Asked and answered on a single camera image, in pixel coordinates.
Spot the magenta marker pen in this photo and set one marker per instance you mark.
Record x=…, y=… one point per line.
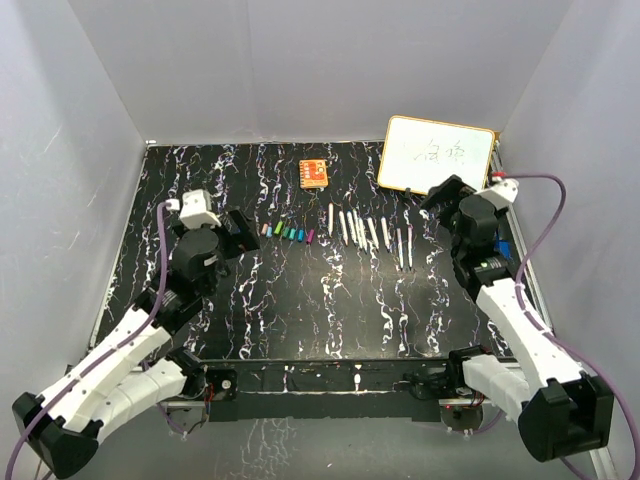
x=410, y=246

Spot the blue object at edge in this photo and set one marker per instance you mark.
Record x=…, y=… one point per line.
x=502, y=245

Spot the light blue marker pen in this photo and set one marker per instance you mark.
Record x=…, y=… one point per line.
x=352, y=229

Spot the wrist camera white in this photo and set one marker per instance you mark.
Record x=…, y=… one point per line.
x=195, y=210
x=501, y=190

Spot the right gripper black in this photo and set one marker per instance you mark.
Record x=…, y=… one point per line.
x=452, y=191

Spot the cyan marker pen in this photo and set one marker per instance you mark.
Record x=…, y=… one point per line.
x=386, y=235

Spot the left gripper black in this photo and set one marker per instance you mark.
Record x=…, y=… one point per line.
x=242, y=240

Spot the black base frame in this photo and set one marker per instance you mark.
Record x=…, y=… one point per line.
x=337, y=389

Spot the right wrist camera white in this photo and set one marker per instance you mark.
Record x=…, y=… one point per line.
x=501, y=190

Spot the white board orange frame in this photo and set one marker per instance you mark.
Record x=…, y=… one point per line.
x=419, y=154

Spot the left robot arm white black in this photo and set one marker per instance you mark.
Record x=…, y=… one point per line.
x=65, y=424

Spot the light green marker pen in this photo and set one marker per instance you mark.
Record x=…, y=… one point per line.
x=357, y=230

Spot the dark green marker pen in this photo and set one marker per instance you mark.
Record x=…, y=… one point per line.
x=362, y=234

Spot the dark blue marker pen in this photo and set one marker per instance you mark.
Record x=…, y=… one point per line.
x=399, y=242

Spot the aluminium rail frame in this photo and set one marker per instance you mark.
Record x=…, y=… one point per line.
x=603, y=464

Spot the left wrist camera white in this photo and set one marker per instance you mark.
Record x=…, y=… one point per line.
x=195, y=210

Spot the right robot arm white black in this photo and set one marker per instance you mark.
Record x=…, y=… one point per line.
x=560, y=409

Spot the yellow marker pen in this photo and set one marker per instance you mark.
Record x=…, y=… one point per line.
x=330, y=219

